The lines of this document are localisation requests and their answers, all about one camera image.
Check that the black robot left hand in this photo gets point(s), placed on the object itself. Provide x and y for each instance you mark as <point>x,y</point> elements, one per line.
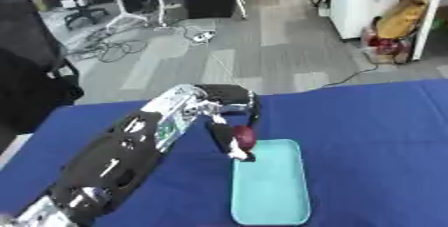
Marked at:
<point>228,99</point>

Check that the dark red round toy fruit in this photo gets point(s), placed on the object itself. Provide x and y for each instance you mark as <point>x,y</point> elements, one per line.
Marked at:
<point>245,135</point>

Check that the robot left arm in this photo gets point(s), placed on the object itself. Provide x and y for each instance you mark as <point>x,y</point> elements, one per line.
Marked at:
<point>122,157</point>

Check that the white power strip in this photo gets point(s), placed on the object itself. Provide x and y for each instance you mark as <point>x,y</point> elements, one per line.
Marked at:
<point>202,36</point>

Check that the teal plastic tray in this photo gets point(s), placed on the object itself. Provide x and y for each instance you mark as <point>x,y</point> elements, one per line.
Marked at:
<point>269,184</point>

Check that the white tripod stand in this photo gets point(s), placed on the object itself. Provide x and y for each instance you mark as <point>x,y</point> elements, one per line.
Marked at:
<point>131,4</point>

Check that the white cabinet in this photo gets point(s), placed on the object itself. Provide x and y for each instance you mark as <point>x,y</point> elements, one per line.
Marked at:
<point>363,6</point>

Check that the red bag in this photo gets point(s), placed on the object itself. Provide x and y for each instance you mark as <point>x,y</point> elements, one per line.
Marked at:
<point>386,45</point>

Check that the yellow bag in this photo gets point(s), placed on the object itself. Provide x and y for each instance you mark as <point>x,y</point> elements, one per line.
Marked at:
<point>400,18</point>

